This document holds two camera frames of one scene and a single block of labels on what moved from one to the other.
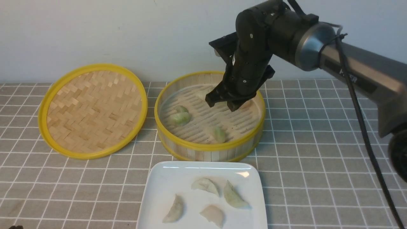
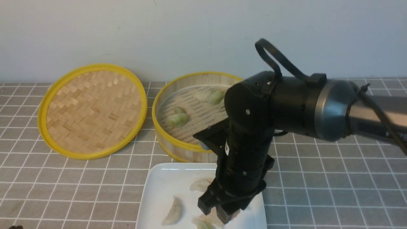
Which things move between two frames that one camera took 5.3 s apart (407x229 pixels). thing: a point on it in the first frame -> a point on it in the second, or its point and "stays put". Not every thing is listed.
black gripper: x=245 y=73 -> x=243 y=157
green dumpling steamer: x=178 y=119 stays put
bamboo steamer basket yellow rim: x=186 y=128 stays put
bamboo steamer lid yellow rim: x=92 y=111 stays put
